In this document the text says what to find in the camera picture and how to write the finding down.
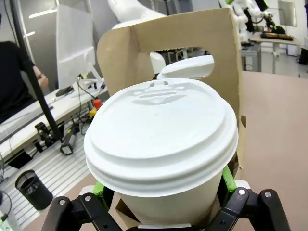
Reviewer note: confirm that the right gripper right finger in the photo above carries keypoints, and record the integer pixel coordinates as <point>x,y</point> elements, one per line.
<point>247,211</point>

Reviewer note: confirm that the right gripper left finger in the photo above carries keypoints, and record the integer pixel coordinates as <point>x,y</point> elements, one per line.
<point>79,214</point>

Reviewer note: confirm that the white paper cup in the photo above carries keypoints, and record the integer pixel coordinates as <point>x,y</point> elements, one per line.
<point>168,204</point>

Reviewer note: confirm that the white plastic cup lid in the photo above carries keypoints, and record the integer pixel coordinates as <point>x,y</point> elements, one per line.
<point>158,134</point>

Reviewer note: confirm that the brown cardboard cup carrier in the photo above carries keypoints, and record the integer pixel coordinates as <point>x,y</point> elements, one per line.
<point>226,48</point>

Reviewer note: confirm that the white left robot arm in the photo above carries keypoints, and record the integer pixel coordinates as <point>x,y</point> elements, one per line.
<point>134,12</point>

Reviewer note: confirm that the black mesh waste bin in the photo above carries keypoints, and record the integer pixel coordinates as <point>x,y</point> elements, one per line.
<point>33,190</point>

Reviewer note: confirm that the black yellow handheld device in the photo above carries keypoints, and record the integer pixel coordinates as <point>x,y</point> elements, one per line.
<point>68,144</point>

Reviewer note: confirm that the black table clamp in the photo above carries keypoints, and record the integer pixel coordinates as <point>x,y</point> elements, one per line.
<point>45,134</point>

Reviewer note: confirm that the white work table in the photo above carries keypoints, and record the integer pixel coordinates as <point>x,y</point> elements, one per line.
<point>276,44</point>
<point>24,125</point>

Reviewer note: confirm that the red yellow emergency stop button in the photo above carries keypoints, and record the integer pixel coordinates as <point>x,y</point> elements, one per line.
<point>97,103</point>

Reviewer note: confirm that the black phone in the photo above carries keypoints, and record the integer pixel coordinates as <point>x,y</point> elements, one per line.
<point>64,91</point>

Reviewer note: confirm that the black stand pole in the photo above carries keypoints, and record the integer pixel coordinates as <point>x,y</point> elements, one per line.
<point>36,84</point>

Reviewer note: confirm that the person in black shirt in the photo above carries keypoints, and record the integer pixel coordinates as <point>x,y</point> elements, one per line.
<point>12,79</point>

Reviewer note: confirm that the black tray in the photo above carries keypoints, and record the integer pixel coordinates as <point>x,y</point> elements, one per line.
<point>276,36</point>

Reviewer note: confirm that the white board panel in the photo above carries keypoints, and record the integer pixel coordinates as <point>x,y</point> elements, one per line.
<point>74,36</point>

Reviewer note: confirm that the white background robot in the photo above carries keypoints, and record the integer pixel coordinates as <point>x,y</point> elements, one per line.
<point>243,19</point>

